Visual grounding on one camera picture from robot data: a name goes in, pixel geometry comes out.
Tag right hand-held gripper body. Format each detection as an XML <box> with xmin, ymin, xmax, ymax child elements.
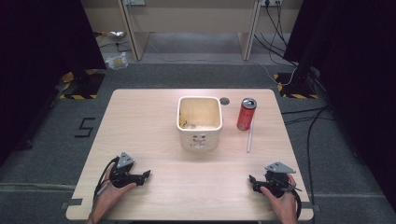
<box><xmin>263</xmin><ymin>161</ymin><xmax>297</xmax><ymax>199</ymax></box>

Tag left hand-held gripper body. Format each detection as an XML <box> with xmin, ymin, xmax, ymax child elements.
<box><xmin>108</xmin><ymin>151</ymin><xmax>146</xmax><ymax>189</ymax></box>

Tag person's right hand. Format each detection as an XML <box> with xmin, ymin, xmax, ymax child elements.
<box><xmin>259</xmin><ymin>173</ymin><xmax>299</xmax><ymax>218</ymax></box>

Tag person's left hand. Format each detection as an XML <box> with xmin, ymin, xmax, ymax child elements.
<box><xmin>92</xmin><ymin>172</ymin><xmax>138</xmax><ymax>217</ymax></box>

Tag white straw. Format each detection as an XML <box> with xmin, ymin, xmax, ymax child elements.
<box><xmin>246</xmin><ymin>117</ymin><xmax>255</xmax><ymax>153</ymax></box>

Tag red drink can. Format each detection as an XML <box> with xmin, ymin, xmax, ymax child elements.
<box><xmin>236</xmin><ymin>97</ymin><xmax>258</xmax><ymax>132</ymax></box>

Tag cream square plastic bin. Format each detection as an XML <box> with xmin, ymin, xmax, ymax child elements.
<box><xmin>176</xmin><ymin>95</ymin><xmax>224</xmax><ymax>153</ymax></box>

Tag black stand base striped tape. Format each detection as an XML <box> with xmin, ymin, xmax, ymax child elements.
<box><xmin>59</xmin><ymin>68</ymin><xmax>106</xmax><ymax>101</ymax></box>
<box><xmin>273</xmin><ymin>72</ymin><xmax>321</xmax><ymax>100</ymax></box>

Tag clear plastic bag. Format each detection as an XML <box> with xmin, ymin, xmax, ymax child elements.
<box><xmin>105</xmin><ymin>51</ymin><xmax>129</xmax><ymax>71</ymax></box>

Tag black curtain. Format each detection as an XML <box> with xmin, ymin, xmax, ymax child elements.
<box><xmin>0</xmin><ymin>0</ymin><xmax>107</xmax><ymax>166</ymax></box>
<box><xmin>283</xmin><ymin>0</ymin><xmax>396</xmax><ymax>214</ymax></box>

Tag crumpled silver foil bag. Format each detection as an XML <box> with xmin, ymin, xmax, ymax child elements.
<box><xmin>106</xmin><ymin>30</ymin><xmax>126</xmax><ymax>40</ymax></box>

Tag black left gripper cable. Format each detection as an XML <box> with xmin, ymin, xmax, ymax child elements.
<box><xmin>92</xmin><ymin>156</ymin><xmax>121</xmax><ymax>207</ymax></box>

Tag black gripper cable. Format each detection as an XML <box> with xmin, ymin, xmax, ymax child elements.
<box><xmin>92</xmin><ymin>156</ymin><xmax>121</xmax><ymax>207</ymax></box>
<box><xmin>288</xmin><ymin>183</ymin><xmax>304</xmax><ymax>219</ymax></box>

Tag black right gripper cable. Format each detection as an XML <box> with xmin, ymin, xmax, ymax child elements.
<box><xmin>288</xmin><ymin>183</ymin><xmax>304</xmax><ymax>219</ymax></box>

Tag black floor cable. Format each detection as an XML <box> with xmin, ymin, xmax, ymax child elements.
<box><xmin>305</xmin><ymin>106</ymin><xmax>329</xmax><ymax>224</ymax></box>
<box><xmin>280</xmin><ymin>105</ymin><xmax>335</xmax><ymax>126</ymax></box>

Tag black cables from socket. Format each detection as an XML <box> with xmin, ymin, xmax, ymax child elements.
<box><xmin>253</xmin><ymin>3</ymin><xmax>299</xmax><ymax>68</ymax></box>

